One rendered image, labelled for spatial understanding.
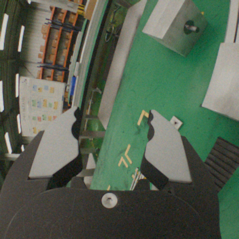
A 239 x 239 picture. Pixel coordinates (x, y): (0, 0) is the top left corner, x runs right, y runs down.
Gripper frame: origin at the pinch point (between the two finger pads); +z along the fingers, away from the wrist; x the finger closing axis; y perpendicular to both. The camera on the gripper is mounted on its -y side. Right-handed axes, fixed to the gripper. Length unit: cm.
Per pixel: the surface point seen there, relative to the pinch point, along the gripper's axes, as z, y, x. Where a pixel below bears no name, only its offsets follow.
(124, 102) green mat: 33.1, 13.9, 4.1
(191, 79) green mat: 13.5, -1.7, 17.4
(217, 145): -0.4, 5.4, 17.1
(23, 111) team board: 185, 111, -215
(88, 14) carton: 183, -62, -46
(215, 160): -1.8, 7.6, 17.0
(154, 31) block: 17.6, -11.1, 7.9
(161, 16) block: 17.2, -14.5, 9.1
